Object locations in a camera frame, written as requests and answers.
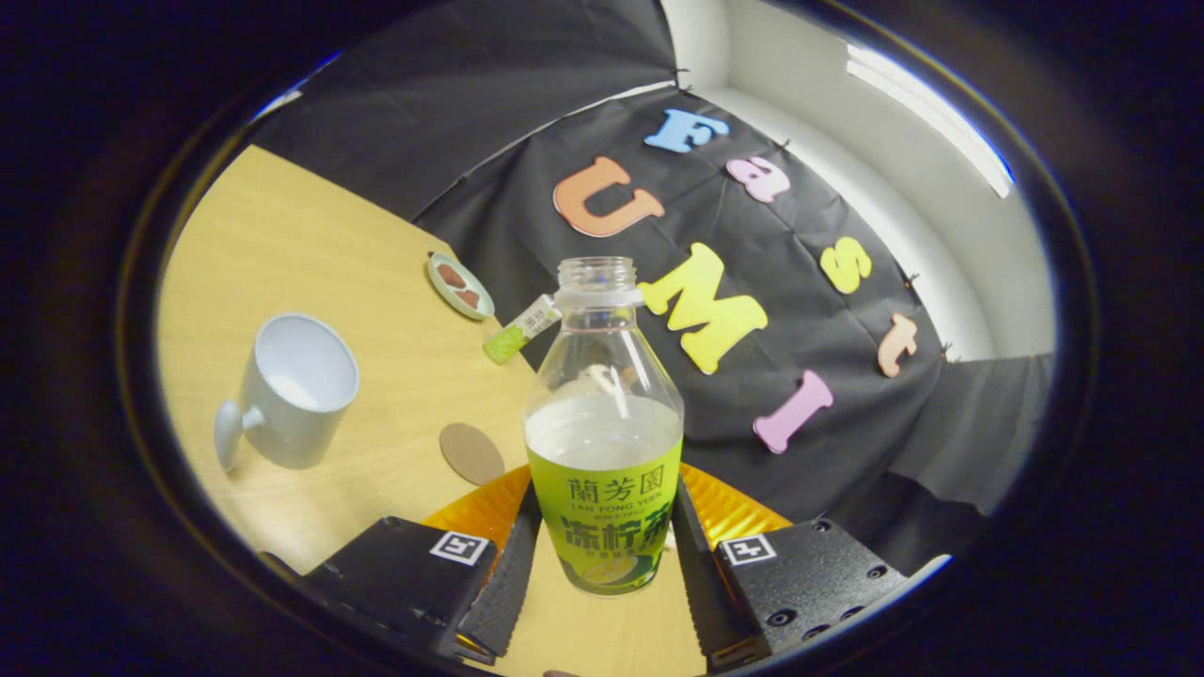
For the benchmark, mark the green label juice bottle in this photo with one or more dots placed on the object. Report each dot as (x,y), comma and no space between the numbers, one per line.
(602,508)

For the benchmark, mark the wooden table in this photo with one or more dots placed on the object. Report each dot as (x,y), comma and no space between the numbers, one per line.
(310,244)

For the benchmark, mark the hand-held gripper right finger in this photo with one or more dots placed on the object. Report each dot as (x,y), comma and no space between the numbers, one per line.
(701,583)

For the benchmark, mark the capped white label tea bottle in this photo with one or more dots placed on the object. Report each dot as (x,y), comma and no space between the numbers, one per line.
(513,338)

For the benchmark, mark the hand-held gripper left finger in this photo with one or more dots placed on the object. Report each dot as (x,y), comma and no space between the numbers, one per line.
(508,583)

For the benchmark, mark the pale green plate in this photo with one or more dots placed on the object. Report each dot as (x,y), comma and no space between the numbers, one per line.
(482,306)

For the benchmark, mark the ceiling light panel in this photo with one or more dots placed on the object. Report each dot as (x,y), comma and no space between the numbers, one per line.
(931,118)

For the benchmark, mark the round brown coaster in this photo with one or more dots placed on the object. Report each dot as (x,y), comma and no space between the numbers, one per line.
(470,453)

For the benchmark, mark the brown food piece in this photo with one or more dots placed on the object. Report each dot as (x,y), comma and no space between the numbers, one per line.
(468,298)
(451,275)

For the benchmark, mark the white cup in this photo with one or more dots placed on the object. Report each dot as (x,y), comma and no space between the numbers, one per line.
(282,423)

